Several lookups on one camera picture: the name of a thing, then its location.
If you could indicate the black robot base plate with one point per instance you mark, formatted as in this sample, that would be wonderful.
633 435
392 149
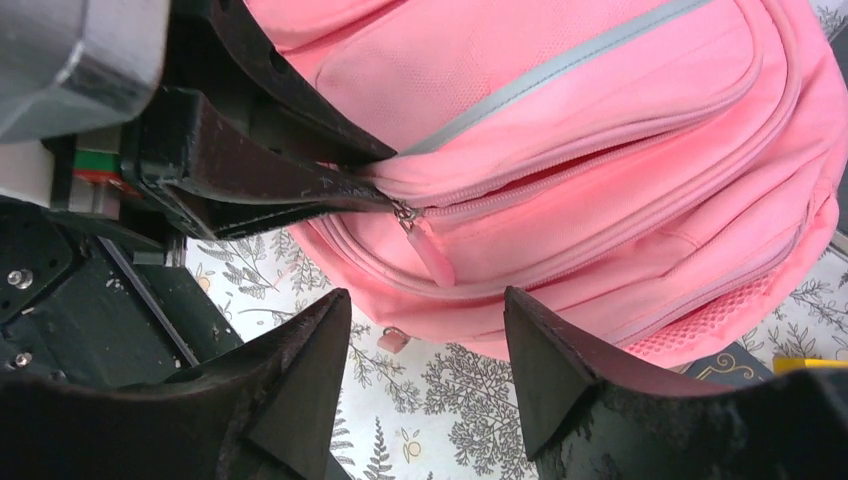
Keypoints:
75 310

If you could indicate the Nineteen Eighty-Four blue book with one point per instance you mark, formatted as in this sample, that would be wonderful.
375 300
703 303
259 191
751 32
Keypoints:
734 366

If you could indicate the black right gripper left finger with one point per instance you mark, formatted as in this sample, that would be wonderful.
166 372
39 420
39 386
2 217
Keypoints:
265 410

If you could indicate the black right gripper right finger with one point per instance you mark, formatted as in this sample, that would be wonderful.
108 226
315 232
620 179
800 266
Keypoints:
589 410

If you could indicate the pink student backpack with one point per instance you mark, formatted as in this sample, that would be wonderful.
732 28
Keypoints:
662 174

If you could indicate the yellow wooden block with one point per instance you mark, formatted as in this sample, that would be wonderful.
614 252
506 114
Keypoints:
782 365

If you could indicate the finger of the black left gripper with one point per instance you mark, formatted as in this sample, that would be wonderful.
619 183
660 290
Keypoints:
219 49

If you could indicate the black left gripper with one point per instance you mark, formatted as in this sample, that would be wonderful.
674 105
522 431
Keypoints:
185 168

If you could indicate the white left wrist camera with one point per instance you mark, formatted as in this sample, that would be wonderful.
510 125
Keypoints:
71 66

